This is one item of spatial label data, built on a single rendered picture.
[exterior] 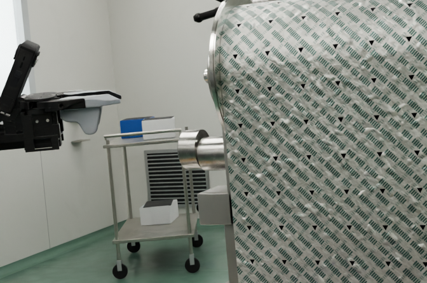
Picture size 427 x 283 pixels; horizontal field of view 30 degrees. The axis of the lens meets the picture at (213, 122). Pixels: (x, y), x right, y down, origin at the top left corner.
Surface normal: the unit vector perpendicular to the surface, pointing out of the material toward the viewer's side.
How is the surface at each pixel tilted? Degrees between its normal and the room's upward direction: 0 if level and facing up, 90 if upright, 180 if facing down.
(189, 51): 90
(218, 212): 90
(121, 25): 90
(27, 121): 98
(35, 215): 90
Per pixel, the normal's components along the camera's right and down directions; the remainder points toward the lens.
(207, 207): -0.42, 0.08
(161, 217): -0.15, 0.07
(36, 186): 0.91, -0.06
